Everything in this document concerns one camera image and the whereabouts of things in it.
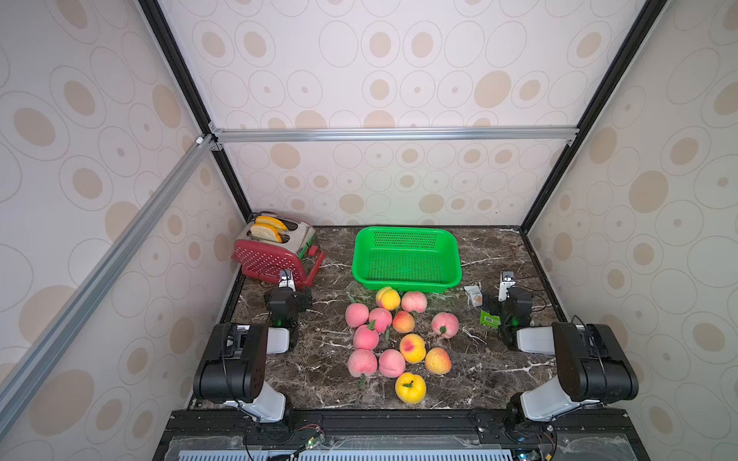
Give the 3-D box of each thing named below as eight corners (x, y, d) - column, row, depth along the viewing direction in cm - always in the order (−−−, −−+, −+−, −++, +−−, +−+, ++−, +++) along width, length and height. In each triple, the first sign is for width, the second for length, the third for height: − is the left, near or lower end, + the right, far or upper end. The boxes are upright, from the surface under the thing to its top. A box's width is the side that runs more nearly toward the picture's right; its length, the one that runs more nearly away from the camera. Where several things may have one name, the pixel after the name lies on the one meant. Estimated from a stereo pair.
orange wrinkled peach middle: (402, 338, 91) (403, 332, 87) (390, 323, 94) (391, 317, 90) (416, 328, 93) (417, 322, 89) (404, 314, 96) (405, 308, 92)
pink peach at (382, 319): (378, 336, 91) (378, 329, 87) (367, 320, 95) (367, 311, 90) (394, 328, 93) (394, 319, 88) (383, 312, 97) (383, 303, 92)
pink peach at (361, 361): (348, 379, 84) (346, 371, 78) (350, 357, 88) (348, 348, 82) (377, 379, 84) (377, 371, 78) (377, 357, 88) (377, 348, 82)
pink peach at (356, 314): (342, 326, 94) (341, 318, 90) (351, 308, 98) (350, 300, 94) (362, 333, 93) (362, 325, 88) (370, 315, 97) (370, 307, 92)
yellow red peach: (401, 365, 86) (402, 357, 81) (399, 343, 91) (401, 333, 85) (423, 365, 86) (427, 357, 81) (421, 343, 90) (424, 333, 85)
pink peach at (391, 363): (379, 381, 83) (379, 373, 78) (379, 357, 88) (379, 349, 82) (403, 381, 83) (405, 373, 78) (402, 357, 88) (404, 349, 82)
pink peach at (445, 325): (432, 340, 91) (436, 331, 86) (430, 322, 95) (433, 312, 90) (455, 340, 91) (460, 330, 86) (452, 322, 95) (456, 312, 90)
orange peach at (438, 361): (426, 376, 84) (429, 369, 79) (423, 355, 88) (426, 347, 83) (448, 376, 84) (452, 369, 79) (445, 355, 88) (449, 347, 83)
